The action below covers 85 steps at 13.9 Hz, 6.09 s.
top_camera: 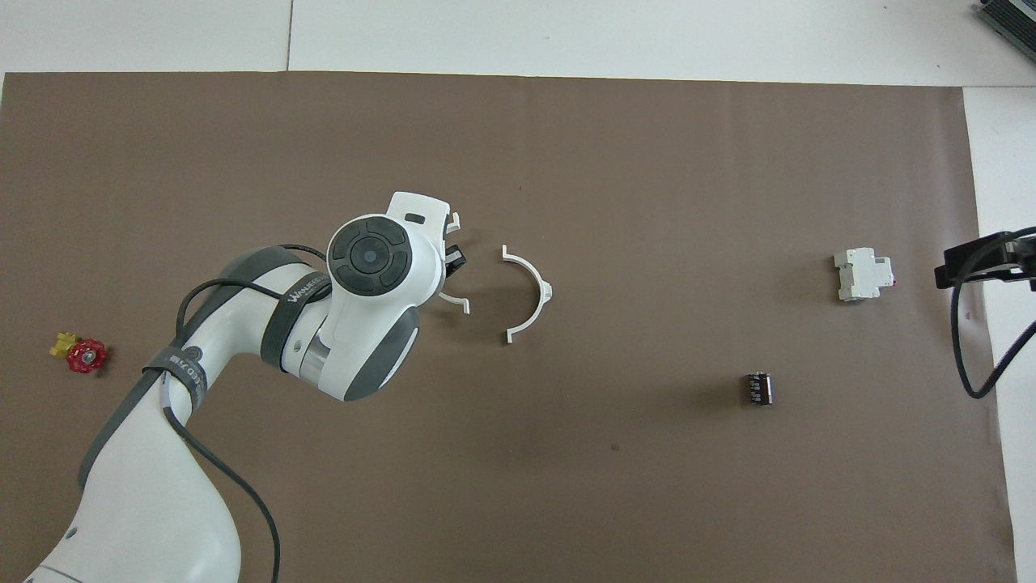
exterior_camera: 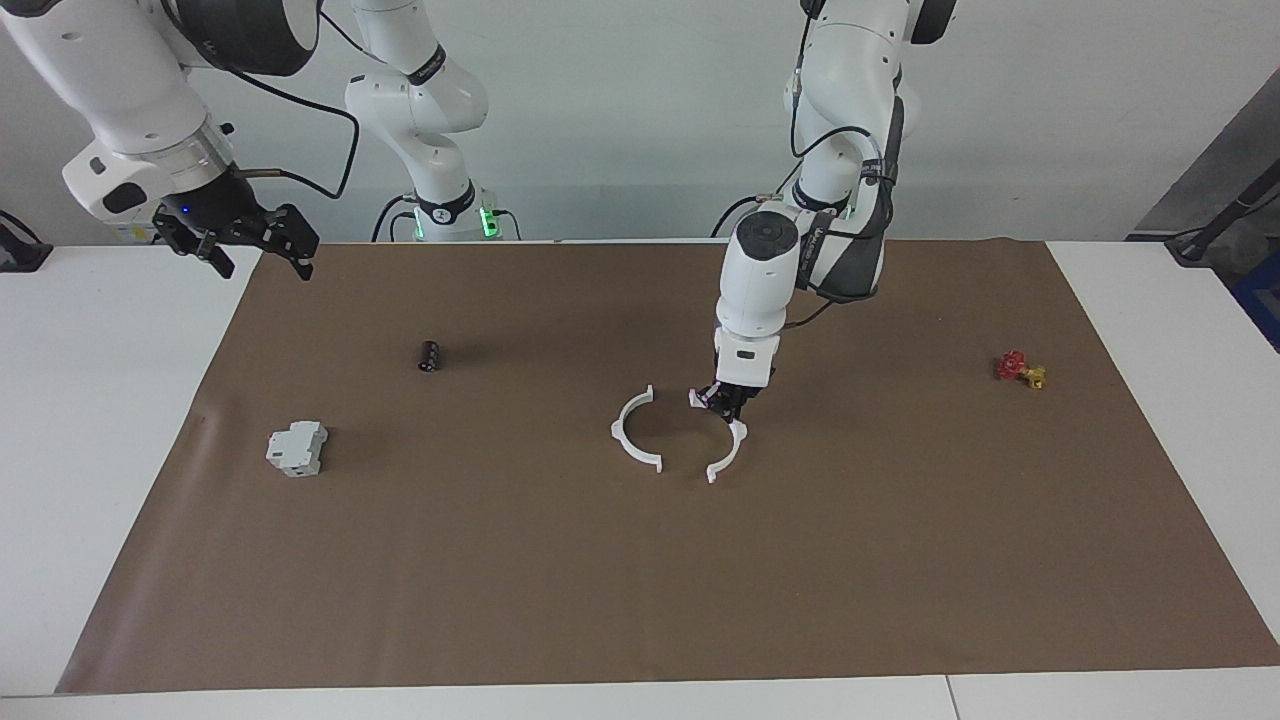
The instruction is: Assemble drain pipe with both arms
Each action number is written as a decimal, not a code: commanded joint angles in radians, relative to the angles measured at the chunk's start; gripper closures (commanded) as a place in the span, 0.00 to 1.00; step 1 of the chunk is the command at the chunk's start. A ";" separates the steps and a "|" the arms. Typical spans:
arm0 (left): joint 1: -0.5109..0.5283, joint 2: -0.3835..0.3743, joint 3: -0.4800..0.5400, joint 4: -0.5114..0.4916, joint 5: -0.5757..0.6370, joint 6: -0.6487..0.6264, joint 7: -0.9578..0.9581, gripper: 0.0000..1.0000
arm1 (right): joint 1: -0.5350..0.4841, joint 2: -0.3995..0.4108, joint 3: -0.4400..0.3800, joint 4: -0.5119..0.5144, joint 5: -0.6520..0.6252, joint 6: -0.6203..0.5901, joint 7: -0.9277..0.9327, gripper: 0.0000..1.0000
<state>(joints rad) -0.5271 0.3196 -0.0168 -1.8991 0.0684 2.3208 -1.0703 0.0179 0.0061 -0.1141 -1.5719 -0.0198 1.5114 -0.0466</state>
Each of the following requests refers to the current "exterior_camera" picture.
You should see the black left base cable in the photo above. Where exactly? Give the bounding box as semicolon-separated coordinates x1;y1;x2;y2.
711;190;771;239

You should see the black table clamp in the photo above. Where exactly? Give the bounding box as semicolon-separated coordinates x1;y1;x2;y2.
0;210;53;273

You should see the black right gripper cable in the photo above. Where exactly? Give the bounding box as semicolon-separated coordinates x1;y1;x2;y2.
235;60;361;201

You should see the black stand base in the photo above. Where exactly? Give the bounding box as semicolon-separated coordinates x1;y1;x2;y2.
1165;185;1280;266

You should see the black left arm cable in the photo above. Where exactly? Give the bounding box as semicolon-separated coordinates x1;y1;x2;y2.
785;0;886;331

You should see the red and yellow valve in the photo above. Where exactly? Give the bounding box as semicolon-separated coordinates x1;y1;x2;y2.
994;350;1048;390

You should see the black base cable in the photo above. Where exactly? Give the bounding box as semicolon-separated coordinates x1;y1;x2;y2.
711;190;771;239
371;193;419;243

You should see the white half-ring pipe clamp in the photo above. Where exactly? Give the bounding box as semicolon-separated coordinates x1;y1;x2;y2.
611;385;664;475
688;390;749;485

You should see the brown paper mat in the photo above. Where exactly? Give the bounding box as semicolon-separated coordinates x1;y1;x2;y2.
55;240;1280;695

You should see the black right base cable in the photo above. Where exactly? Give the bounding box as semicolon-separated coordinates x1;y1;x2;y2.
371;193;419;243

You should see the blue box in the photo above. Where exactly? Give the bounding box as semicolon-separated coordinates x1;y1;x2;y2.
1230;255;1280;353

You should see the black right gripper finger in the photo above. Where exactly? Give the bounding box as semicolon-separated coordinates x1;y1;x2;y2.
153;208;237;280
264;204;322;282

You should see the white circuit breaker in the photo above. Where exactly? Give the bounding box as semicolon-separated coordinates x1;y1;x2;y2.
265;420;329;478

